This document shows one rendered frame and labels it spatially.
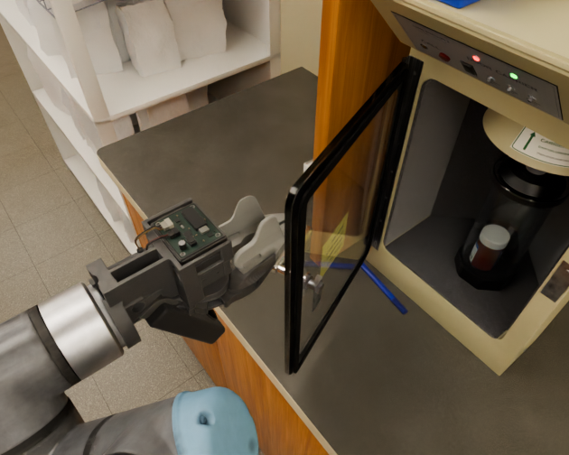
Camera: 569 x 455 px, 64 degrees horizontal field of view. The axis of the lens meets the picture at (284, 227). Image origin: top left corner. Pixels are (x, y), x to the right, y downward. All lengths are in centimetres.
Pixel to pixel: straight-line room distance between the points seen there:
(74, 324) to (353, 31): 48
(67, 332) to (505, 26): 44
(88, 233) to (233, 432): 214
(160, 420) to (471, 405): 60
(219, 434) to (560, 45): 39
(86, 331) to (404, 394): 56
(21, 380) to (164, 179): 81
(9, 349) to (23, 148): 275
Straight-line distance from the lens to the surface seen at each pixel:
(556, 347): 97
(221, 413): 34
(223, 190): 109
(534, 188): 72
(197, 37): 165
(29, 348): 41
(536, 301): 73
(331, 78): 66
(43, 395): 43
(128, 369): 195
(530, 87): 50
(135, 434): 35
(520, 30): 47
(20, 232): 260
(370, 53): 70
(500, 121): 66
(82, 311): 41
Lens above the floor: 168
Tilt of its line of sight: 48 degrees down
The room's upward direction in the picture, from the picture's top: straight up
